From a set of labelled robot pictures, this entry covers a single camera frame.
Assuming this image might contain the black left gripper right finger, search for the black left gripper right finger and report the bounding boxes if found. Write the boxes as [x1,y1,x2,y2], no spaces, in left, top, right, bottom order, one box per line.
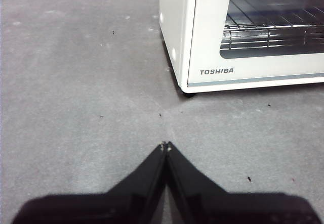
[166,141,318,224]

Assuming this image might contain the white Toshiba toaster oven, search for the white Toshiba toaster oven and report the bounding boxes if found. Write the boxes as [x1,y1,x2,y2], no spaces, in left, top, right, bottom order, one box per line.
[158,0,324,98]

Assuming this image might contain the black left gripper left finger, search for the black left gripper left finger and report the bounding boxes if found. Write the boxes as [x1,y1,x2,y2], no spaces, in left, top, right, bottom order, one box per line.
[11,142,168,224]

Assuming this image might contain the metal wire oven rack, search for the metal wire oven rack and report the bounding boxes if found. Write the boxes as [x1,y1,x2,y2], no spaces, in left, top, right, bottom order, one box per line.
[220,0,324,51]

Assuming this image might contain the glass oven door with handle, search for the glass oven door with handle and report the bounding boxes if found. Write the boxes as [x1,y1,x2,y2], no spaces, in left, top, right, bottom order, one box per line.
[187,0,324,87]

